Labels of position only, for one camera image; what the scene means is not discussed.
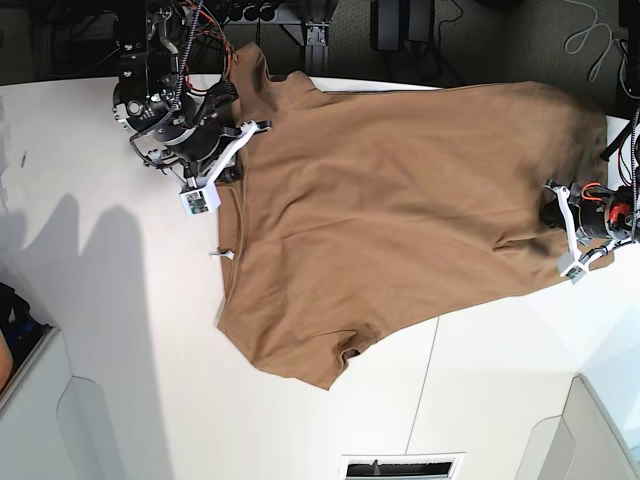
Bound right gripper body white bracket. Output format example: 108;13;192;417
129;119;275;194

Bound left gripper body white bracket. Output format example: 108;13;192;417
545;179;635;265

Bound brown t-shirt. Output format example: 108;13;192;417
217;44;607;389

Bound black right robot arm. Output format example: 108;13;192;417
113;1;244;187

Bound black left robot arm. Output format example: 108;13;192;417
540;113;639;282

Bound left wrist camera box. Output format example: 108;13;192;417
557;251;589;284

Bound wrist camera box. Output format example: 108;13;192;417
557;251;589;284
180;184;221;217

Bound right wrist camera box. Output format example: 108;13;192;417
180;184;221;217

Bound aluminium frame post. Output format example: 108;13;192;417
297;0;338;76

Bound grey coiled cable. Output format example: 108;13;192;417
563;0;631;84

